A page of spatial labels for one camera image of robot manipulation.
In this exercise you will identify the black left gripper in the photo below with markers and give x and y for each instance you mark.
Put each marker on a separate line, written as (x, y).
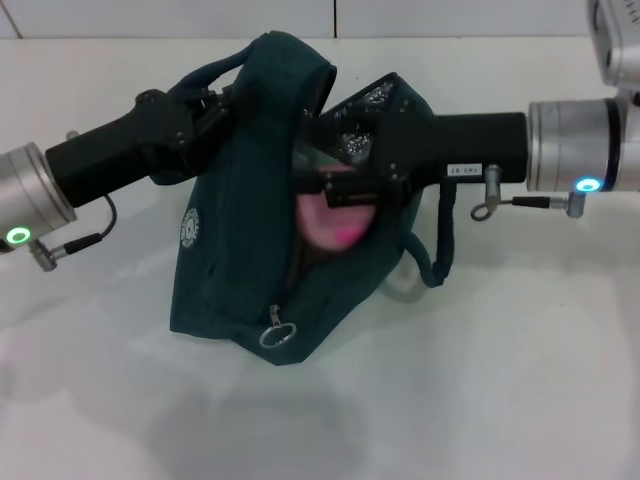
(115, 150)

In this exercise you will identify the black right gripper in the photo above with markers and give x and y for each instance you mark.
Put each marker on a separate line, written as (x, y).
(460, 147)

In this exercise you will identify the pink toy peach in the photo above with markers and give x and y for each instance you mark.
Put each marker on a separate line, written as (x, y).
(325, 225)

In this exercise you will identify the dark teal insulated lunch bag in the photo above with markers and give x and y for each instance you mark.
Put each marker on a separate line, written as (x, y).
(240, 240)

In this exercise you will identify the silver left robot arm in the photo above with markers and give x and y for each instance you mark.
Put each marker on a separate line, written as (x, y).
(27, 195)

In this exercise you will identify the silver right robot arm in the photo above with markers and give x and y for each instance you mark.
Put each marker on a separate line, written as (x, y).
(575, 145)

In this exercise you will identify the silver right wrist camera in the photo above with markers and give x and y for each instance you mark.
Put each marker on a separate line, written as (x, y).
(617, 45)

